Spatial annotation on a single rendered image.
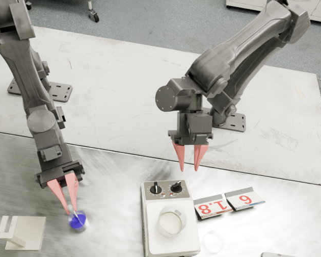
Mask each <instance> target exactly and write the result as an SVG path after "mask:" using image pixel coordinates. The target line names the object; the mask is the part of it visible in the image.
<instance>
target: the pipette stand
mask: <svg viewBox="0 0 321 257"><path fill-rule="evenodd" d="M8 218H9V216H3V218H2V221H1V225H0V239H4V240H6V241H7V243H6V247H5V250H40V246H41V241H42V236H43V232H44V227H45V222H46V217H34V216H13V217H12V221H11V225H10V229H9V232H8V233H5V229H6V225H7V221H8Z"/></svg>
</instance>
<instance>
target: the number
mask: <svg viewBox="0 0 321 257"><path fill-rule="evenodd" d="M229 200H230V201H231V202H232V203H233V204H234V205H235V207H240V206H243V205H248V204H252V203H256V202H260V201H263V200H262V199H261V198H260V197H259V196H258V195H257V194H256V193H255V192H254V193H250V194H245V195H241V196H237V197H233V198H229Z"/></svg>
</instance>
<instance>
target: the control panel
mask: <svg viewBox="0 0 321 257"><path fill-rule="evenodd" d="M178 181H181V186H182V191H181V192H179V193H174V192H172V191H171V186H172V185H174V184H175V183H177V182H178ZM157 185H158V186H160V187H161V188H162V191H161V192H160V193H159V194H153V193H151V192H150V188H151V187H152V186H154V182H144V190H145V199H146V200H158V199H174V198H189V197H190V195H189V192H188V189H187V186H186V183H185V180H175V181H157ZM163 193H165V195H162V194H163ZM170 193H172V195H170Z"/></svg>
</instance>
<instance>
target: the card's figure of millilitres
mask: <svg viewBox="0 0 321 257"><path fill-rule="evenodd" d="M196 208H197V209H198V211H199V212H200V214H201V215H202V216H203V215H207V214H211V213H215V212H219V211H223V210H227V209H230V207H229V205H228V204H227V203H226V202H225V201H224V200H219V201H215V202H211V203H206V204H202V205H198V206H196Z"/></svg>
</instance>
